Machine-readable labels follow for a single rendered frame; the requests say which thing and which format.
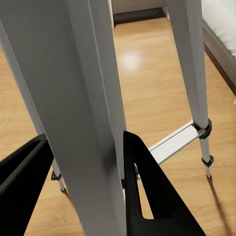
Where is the camera tripod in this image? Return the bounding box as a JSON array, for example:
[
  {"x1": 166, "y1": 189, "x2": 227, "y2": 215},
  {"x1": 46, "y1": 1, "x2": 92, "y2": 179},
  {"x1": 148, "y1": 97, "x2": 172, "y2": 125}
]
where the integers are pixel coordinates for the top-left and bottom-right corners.
[{"x1": 0, "y1": 0, "x2": 213, "y2": 236}]

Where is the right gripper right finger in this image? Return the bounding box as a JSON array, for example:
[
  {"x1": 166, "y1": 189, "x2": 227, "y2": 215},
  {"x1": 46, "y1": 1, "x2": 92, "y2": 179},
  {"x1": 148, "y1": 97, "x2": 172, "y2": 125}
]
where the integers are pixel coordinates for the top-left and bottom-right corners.
[{"x1": 123, "y1": 131, "x2": 206, "y2": 236}]

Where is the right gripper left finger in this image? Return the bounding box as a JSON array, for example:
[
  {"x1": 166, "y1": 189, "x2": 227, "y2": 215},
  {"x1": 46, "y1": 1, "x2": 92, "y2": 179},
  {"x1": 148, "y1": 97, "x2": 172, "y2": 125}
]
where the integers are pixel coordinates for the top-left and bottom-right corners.
[{"x1": 0, "y1": 133, "x2": 54, "y2": 236}]

